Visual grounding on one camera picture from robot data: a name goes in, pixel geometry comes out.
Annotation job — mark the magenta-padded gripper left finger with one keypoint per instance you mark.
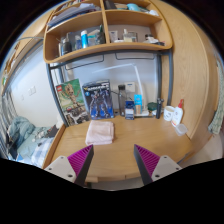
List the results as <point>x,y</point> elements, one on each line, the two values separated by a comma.
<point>60,165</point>

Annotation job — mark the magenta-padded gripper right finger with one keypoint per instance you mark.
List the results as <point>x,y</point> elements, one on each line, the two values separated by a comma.
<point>165,165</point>

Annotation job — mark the pink towel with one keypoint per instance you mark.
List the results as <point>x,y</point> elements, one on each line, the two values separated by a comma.
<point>100,132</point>

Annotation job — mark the hanging green patterned towel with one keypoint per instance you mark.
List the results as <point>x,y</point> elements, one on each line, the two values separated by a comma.
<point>218,106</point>

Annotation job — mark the clear plastic container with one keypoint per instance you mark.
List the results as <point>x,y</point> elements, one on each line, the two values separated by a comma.
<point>181,129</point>

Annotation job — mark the white bottle with red cap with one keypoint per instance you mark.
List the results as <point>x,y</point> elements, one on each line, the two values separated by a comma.
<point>177,116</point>

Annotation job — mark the white mug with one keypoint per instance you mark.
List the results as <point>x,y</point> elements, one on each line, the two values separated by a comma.
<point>168,113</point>

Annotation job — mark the dark green round container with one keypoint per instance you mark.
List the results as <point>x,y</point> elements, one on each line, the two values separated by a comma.
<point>152,106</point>

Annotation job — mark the tree figure toy box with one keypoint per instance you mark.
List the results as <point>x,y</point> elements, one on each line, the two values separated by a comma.
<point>71,101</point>

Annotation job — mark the small blue box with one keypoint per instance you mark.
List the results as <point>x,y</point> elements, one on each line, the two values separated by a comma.
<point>129,110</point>

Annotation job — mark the light blue and orange card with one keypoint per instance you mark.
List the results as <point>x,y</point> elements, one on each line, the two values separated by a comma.
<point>138,101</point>

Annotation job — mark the striped grey curtain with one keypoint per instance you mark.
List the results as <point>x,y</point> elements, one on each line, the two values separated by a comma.
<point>6,116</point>

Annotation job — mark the blue robot model box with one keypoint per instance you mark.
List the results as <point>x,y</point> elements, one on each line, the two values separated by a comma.
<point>98,100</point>

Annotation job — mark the dark transparent water bottle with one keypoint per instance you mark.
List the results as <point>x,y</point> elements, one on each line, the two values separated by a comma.
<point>122,100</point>

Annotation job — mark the white desk lamp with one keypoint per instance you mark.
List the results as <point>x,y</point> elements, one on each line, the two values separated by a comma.
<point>140,80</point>

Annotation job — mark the wooden shelf unit with items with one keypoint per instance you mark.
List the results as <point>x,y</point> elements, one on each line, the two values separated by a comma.
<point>106,48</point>

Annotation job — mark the grey metal desk frame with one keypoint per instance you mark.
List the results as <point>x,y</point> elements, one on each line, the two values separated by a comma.
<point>51,86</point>

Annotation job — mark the white wall switch plate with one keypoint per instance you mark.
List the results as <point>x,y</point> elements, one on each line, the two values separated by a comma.
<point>32,91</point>

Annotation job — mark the white wall socket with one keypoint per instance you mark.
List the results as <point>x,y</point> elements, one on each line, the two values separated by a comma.
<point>130,87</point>

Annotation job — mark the wooden wall shelf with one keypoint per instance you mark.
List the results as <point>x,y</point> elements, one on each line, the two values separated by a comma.
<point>20,56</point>

